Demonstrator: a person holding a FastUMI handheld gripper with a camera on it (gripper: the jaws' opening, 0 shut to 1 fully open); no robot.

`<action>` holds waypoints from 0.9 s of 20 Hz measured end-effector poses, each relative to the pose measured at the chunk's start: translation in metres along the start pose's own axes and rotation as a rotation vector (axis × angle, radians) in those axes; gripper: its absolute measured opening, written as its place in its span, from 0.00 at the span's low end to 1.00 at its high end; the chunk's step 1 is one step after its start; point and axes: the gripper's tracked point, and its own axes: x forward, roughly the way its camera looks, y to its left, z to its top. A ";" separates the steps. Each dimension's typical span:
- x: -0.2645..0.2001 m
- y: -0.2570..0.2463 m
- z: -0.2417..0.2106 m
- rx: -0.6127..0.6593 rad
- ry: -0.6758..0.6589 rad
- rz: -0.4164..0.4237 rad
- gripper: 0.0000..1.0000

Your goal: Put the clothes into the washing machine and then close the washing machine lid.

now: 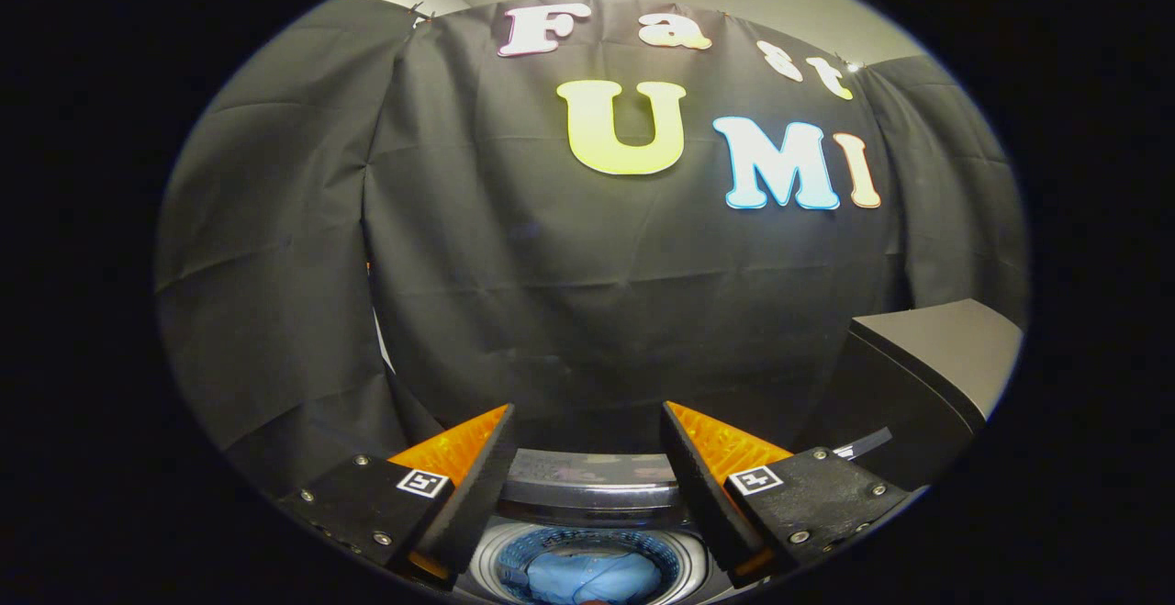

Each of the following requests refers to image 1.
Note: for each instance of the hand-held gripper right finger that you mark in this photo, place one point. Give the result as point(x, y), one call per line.
point(702, 495)

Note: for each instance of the black backdrop cloth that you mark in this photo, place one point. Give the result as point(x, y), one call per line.
point(551, 293)

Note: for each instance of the grey washing machine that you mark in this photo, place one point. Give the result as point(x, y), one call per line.
point(485, 554)

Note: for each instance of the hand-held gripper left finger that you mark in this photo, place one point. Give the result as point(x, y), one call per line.
point(477, 495)

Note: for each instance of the beige cabinet with dark top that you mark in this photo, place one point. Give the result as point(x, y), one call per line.
point(918, 357)

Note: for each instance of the dark washing machine lid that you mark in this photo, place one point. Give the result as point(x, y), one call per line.
point(597, 481)

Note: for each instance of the light blue polo shirt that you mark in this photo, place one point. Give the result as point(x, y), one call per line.
point(587, 579)

